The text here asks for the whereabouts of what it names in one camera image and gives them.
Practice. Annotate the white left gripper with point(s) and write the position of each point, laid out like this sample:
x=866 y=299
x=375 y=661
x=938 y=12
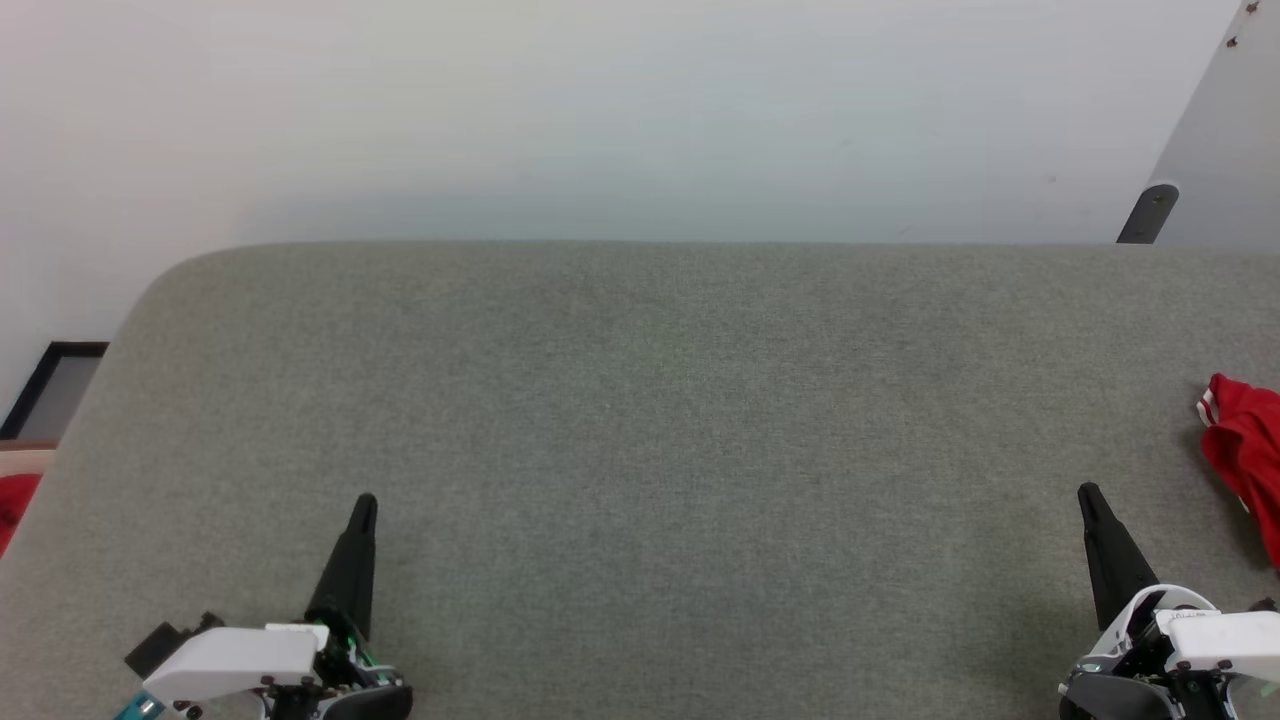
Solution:
x=240 y=660

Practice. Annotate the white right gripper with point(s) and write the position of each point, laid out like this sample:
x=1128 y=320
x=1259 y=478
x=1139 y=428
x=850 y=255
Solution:
x=1180 y=650

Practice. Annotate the red and white jersey garment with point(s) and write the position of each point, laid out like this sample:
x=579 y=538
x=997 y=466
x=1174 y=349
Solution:
x=1250 y=450

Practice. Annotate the red object beside sofa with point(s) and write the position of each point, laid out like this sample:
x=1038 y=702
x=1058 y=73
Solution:
x=12 y=505

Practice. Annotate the tan object beside sofa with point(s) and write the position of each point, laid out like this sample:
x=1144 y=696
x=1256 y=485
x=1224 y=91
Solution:
x=25 y=460

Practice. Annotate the black framed panel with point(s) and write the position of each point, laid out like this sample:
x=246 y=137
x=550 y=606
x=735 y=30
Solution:
x=60 y=390

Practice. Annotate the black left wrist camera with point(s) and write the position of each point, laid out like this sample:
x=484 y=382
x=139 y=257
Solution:
x=150 y=648

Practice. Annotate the teal left camera connector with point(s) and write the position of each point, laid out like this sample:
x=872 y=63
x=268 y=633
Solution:
x=138 y=708

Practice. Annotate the dark grey metal bracket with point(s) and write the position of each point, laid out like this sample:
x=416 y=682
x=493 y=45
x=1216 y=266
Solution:
x=1150 y=215

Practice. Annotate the light grey wall panel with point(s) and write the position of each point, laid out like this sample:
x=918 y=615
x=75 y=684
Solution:
x=1225 y=150

